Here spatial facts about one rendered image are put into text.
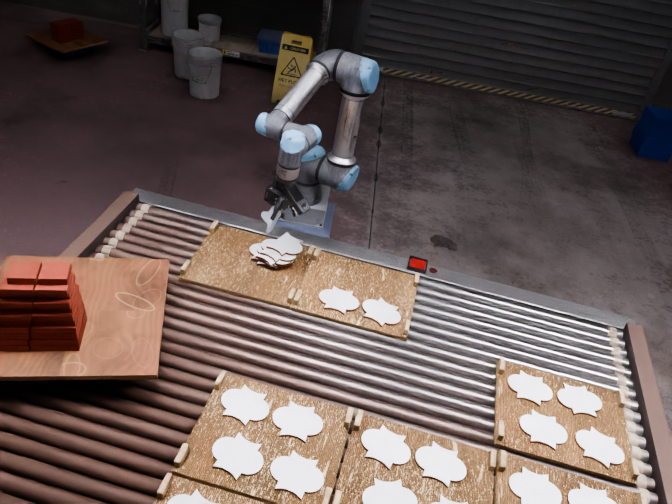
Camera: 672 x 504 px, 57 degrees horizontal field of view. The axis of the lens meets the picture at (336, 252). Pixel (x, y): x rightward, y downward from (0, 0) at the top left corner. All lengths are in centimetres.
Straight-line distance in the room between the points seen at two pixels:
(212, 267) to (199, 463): 80
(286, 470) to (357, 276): 87
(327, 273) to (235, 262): 34
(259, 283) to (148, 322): 47
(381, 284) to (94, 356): 104
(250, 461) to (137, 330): 51
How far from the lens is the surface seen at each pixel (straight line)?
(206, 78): 563
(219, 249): 236
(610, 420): 218
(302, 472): 172
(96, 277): 209
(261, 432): 179
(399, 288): 231
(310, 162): 250
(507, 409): 204
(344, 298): 219
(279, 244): 230
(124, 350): 185
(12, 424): 190
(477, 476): 185
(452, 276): 248
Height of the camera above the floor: 239
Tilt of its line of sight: 37 degrees down
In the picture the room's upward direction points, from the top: 11 degrees clockwise
